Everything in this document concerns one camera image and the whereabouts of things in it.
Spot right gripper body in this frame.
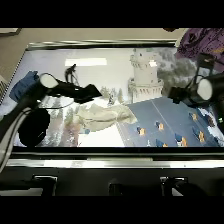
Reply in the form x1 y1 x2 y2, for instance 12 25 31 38
168 85 187 105

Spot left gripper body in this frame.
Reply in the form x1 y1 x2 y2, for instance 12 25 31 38
66 83 103 104

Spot white garment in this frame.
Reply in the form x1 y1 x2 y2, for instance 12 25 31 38
73 103 138 133

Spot purple garment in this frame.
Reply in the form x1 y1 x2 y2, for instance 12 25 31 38
175 27 224 73

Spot black garment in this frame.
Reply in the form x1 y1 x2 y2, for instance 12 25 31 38
18 108 51 148

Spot blue garment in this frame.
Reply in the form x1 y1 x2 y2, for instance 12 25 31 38
9 70 41 103

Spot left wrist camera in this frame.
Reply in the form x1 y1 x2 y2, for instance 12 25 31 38
64 63 81 85

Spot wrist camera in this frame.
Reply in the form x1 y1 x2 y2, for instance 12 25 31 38
196 53 216 76
64 63 81 85

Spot black cable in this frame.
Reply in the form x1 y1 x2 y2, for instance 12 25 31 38
39 97 76 111

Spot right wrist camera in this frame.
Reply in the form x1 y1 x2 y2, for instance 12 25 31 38
196 53 216 76

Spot silver frame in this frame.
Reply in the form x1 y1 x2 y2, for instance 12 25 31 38
0 155 224 197

